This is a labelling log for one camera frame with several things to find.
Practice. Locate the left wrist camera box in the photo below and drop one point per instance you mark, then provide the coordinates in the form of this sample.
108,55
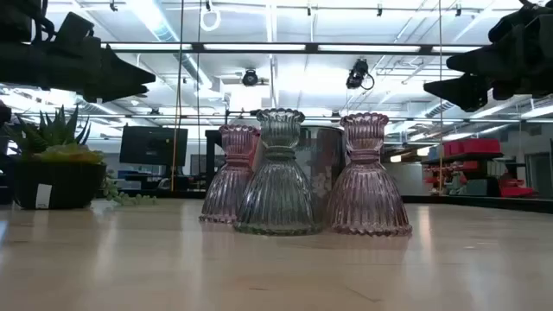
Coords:
73,28

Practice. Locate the rack with red orange bins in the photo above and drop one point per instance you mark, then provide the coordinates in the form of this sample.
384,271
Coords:
473,147

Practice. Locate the round black ceiling spotlight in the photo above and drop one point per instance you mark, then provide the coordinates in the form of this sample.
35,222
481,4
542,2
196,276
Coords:
250,78

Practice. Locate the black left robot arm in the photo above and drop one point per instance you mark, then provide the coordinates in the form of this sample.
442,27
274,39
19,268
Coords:
15,17

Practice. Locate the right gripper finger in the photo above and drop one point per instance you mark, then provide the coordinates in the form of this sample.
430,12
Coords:
466,93
488,62

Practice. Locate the black overhead camera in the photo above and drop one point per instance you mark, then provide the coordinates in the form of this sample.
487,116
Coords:
357,73

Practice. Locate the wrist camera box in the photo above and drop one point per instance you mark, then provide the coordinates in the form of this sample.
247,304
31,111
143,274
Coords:
514,26
73,28

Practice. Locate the green ribbed glass candle holder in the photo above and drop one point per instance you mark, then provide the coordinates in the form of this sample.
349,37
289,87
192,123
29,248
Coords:
278,194

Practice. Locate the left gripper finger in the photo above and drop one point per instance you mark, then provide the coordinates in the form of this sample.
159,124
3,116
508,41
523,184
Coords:
108,93
121,71

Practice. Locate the black table edge frame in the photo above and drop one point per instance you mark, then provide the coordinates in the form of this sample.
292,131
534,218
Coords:
484,204

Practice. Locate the green artificial succulent plant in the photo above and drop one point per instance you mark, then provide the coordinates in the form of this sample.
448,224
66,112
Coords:
52,138

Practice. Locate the black overhead frame bar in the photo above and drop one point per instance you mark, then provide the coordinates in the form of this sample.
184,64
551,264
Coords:
311,48

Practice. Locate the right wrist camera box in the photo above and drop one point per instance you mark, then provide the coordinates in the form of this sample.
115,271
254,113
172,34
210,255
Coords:
514,26

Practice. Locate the silver floral metal tin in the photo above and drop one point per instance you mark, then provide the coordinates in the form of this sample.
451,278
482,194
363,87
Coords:
325,155

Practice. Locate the black plant pot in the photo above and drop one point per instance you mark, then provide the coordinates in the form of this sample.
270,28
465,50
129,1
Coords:
69,185

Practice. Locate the black computer monitor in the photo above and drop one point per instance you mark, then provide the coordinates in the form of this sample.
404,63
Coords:
153,146

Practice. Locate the pink ribbed glass candle holder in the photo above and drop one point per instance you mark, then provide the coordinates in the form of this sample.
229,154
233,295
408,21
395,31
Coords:
229,181
367,194

